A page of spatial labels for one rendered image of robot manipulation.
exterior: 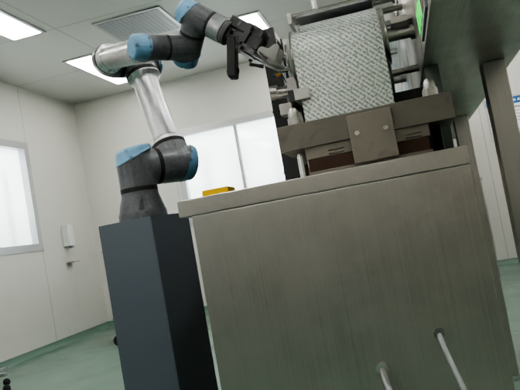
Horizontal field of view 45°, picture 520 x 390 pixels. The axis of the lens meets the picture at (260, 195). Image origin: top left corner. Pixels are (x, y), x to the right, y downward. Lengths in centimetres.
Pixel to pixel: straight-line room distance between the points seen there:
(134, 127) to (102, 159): 57
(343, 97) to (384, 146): 29
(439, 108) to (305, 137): 31
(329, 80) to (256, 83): 587
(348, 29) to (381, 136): 39
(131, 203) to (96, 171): 620
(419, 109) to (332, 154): 22
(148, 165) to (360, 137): 77
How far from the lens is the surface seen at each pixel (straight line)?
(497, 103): 183
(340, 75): 170
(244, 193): 145
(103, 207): 809
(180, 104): 779
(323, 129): 149
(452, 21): 136
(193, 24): 187
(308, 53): 173
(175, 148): 205
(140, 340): 195
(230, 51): 182
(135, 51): 185
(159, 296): 188
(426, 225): 140
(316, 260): 142
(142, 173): 197
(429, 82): 151
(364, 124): 146
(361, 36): 172
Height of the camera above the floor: 79
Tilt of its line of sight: 3 degrees up
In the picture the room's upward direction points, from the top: 10 degrees counter-clockwise
